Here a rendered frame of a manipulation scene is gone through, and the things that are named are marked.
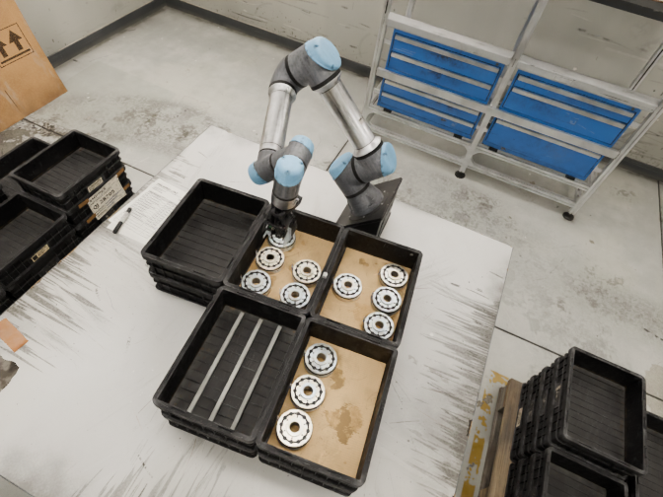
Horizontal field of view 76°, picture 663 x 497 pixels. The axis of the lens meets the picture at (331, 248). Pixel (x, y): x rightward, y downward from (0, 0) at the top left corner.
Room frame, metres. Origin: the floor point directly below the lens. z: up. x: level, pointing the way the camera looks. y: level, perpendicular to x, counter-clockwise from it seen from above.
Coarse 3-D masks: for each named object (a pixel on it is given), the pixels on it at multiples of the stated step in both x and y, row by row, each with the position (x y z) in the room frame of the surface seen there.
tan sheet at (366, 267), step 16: (352, 256) 0.96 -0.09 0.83; (368, 256) 0.97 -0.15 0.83; (336, 272) 0.87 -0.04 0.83; (352, 272) 0.89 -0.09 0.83; (368, 272) 0.90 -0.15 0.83; (368, 288) 0.83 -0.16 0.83; (336, 304) 0.74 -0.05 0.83; (352, 304) 0.75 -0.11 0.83; (368, 304) 0.77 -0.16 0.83; (336, 320) 0.68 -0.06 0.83; (352, 320) 0.69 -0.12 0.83
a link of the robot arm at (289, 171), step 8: (280, 160) 0.84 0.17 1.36; (288, 160) 0.84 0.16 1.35; (296, 160) 0.85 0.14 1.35; (280, 168) 0.81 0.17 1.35; (288, 168) 0.81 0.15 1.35; (296, 168) 0.82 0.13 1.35; (304, 168) 0.87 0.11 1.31; (280, 176) 0.80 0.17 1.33; (288, 176) 0.80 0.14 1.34; (296, 176) 0.80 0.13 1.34; (280, 184) 0.80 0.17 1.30; (288, 184) 0.80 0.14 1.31; (296, 184) 0.81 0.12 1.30; (280, 192) 0.80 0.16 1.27; (288, 192) 0.80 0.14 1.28; (296, 192) 0.81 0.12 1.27; (288, 200) 0.80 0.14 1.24
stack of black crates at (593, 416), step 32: (576, 352) 0.87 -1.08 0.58; (544, 384) 0.80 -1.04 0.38; (576, 384) 0.77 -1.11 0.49; (608, 384) 0.80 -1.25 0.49; (640, 384) 0.78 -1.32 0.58; (544, 416) 0.64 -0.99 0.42; (576, 416) 0.64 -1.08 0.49; (608, 416) 0.66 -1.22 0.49; (640, 416) 0.65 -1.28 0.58; (512, 448) 0.57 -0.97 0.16; (544, 448) 0.51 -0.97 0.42; (576, 448) 0.50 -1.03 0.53; (608, 448) 0.54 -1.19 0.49; (640, 448) 0.53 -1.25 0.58
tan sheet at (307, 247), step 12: (300, 240) 0.99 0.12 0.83; (312, 240) 1.00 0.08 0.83; (324, 240) 1.01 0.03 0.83; (288, 252) 0.92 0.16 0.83; (300, 252) 0.93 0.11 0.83; (312, 252) 0.94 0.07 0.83; (324, 252) 0.95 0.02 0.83; (252, 264) 0.84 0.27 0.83; (288, 264) 0.87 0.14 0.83; (324, 264) 0.90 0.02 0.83; (276, 276) 0.81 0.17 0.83; (288, 276) 0.82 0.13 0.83; (276, 288) 0.76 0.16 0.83; (312, 288) 0.79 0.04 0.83
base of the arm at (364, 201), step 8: (368, 184) 1.23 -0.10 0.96; (360, 192) 1.19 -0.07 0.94; (368, 192) 1.20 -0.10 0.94; (376, 192) 1.22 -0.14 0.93; (352, 200) 1.18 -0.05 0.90; (360, 200) 1.17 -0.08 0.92; (368, 200) 1.19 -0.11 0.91; (376, 200) 1.19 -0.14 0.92; (352, 208) 1.17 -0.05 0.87; (360, 208) 1.16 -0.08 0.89; (368, 208) 1.16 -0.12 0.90
